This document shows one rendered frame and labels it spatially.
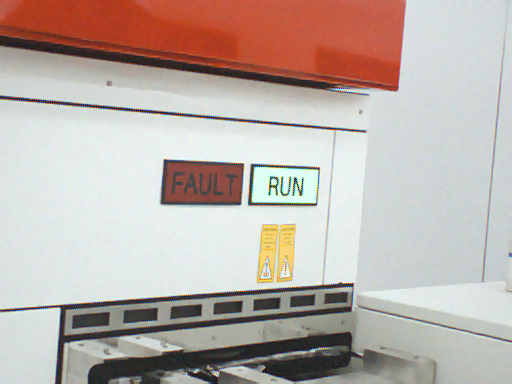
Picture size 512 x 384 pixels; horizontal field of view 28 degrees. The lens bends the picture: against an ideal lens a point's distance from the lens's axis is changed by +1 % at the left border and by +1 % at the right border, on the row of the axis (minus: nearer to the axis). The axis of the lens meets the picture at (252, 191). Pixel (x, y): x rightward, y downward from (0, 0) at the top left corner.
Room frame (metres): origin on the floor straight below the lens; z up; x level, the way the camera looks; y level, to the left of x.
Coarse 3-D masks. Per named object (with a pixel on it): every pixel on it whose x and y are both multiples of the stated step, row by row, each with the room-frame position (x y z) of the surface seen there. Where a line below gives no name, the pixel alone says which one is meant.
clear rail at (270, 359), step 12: (312, 348) 1.22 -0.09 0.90; (324, 348) 1.23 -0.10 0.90; (336, 348) 1.25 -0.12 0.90; (228, 360) 1.12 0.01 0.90; (240, 360) 1.13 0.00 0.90; (252, 360) 1.14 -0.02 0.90; (264, 360) 1.16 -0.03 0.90; (276, 360) 1.17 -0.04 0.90; (288, 360) 1.19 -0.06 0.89; (300, 360) 1.20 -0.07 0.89; (168, 372) 1.06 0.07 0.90; (180, 372) 1.07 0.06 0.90; (192, 372) 1.08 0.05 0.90
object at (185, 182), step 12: (168, 168) 1.06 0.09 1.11; (180, 168) 1.08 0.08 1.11; (192, 168) 1.09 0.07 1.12; (204, 168) 1.10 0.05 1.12; (216, 168) 1.11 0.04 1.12; (228, 168) 1.13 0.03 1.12; (240, 168) 1.14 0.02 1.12; (168, 180) 1.06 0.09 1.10; (180, 180) 1.08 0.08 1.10; (192, 180) 1.09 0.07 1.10; (204, 180) 1.10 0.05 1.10; (216, 180) 1.11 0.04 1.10; (228, 180) 1.13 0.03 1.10; (240, 180) 1.14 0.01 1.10; (168, 192) 1.07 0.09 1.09; (180, 192) 1.08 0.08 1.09; (192, 192) 1.09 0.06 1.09; (204, 192) 1.10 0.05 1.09; (216, 192) 1.11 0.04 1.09; (228, 192) 1.13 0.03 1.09
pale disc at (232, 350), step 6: (222, 348) 1.20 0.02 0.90; (228, 348) 1.20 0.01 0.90; (234, 348) 1.20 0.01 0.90; (180, 354) 1.15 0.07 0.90; (186, 354) 1.15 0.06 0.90; (192, 354) 1.15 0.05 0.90; (198, 354) 1.16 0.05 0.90; (204, 354) 1.16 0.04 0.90; (210, 354) 1.16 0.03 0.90; (216, 354) 1.16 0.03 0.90; (222, 354) 1.16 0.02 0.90; (228, 354) 1.17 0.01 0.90; (234, 354) 1.17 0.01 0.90
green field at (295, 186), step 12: (264, 168) 1.17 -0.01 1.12; (276, 168) 1.18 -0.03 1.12; (264, 180) 1.17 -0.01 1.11; (276, 180) 1.18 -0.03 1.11; (288, 180) 1.20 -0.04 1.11; (300, 180) 1.21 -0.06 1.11; (312, 180) 1.23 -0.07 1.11; (264, 192) 1.17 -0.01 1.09; (276, 192) 1.18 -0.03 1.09; (288, 192) 1.20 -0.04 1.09; (300, 192) 1.21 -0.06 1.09; (312, 192) 1.23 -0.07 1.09
